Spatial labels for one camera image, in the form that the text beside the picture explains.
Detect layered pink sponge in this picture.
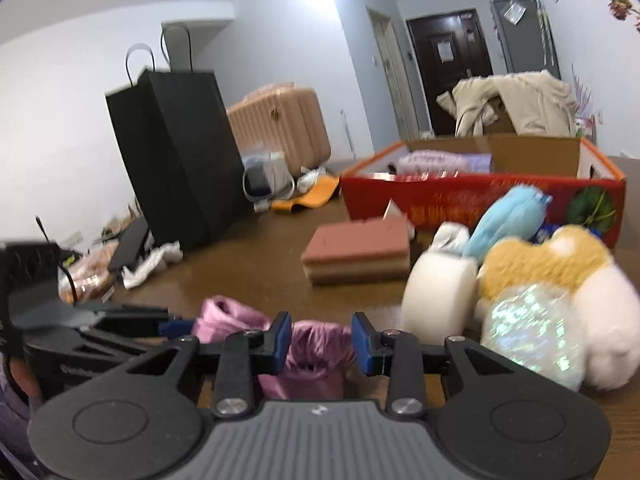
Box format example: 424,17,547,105
301,216,412,287

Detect snack bag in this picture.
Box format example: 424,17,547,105
59,240,121,306

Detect pink ribbed suitcase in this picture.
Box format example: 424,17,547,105
226,82,332,176

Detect white soft roll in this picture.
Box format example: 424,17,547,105
402,222,478,346

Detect dark entrance door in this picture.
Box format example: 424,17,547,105
406,9,493,136

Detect pink floral wall sticker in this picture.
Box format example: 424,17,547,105
570,62,598,136

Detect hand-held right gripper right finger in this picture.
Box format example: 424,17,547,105
351,311,516,418

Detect person's left forearm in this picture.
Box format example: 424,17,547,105
0,360,37,480

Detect dried pink roses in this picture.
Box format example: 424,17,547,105
605,0,640,33

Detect white cable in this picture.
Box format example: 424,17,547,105
242,170,301,213

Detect orange strap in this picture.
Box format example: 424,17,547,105
271,174,341,211

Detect black paper bag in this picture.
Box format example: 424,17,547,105
105,25,251,253

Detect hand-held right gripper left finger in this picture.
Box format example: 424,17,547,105
125,311,292,418

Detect iridescent sequin pouch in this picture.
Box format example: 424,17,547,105
481,282,588,393

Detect grey refrigerator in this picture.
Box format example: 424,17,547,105
489,0,561,81

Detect light blue cloth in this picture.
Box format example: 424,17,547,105
462,185,553,263

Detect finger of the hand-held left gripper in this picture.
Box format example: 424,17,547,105
94,306,174,327
75,319,197,362

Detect brown chair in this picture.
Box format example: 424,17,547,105
482,97,518,136

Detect red cardboard box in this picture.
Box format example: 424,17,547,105
340,134,627,248

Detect pink plastic bag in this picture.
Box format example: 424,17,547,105
192,296,353,401

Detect yellow and white plush toy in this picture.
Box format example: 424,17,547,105
475,225,640,391

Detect purple towel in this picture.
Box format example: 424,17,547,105
397,150,493,176

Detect beige jacket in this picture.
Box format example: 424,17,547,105
436,71,578,138

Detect crumpled white paper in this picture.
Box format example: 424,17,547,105
122,241,183,290

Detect black tablet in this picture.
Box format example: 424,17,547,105
107,216,151,272

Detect white interior door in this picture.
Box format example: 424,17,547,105
367,6,418,136

